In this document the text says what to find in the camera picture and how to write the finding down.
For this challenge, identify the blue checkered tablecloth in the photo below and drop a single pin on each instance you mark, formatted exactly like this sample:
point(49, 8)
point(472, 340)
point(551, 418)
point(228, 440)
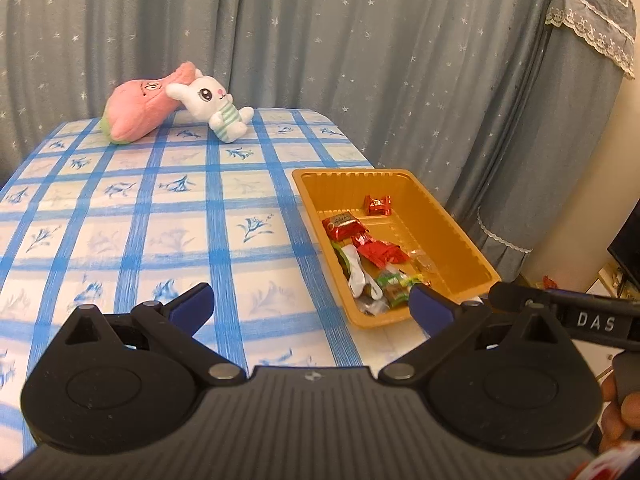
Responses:
point(84, 221)

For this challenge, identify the small brown candy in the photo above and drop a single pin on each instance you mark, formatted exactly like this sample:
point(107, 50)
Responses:
point(422, 262)

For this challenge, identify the pink plush toy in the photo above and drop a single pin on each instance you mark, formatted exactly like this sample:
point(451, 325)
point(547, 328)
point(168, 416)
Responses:
point(137, 107)

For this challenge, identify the small red candy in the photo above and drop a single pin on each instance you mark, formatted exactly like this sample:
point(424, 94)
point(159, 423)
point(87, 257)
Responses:
point(378, 206)

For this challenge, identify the lace-trimmed blue cover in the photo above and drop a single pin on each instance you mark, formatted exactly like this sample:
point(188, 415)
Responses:
point(587, 50)

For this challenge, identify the person's right hand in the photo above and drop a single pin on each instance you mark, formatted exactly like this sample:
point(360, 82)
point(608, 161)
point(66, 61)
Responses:
point(619, 420)

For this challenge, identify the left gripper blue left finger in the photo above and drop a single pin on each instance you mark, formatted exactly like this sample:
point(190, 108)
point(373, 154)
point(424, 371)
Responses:
point(171, 327)

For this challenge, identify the red candy with gold label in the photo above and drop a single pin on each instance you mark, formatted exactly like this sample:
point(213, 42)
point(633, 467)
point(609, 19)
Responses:
point(343, 226)

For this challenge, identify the white bunny plush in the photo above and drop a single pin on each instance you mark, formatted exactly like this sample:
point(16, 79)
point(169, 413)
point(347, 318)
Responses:
point(208, 101)

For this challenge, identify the large red snack packet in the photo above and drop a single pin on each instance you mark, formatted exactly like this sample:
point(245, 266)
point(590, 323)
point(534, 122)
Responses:
point(380, 253)

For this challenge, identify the orange plastic tray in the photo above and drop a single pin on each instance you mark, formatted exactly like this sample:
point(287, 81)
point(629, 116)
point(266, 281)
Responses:
point(417, 222)

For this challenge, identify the clear dark snack packet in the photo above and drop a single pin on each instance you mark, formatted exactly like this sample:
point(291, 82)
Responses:
point(372, 307)

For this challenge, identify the blue star curtain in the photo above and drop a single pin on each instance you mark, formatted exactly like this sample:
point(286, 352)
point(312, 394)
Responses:
point(432, 86)

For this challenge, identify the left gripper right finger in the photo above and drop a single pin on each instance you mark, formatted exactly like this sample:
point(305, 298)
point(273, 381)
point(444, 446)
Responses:
point(449, 327)

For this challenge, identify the yellow green snack bar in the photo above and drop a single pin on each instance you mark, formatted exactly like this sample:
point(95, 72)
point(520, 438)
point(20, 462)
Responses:
point(396, 286)

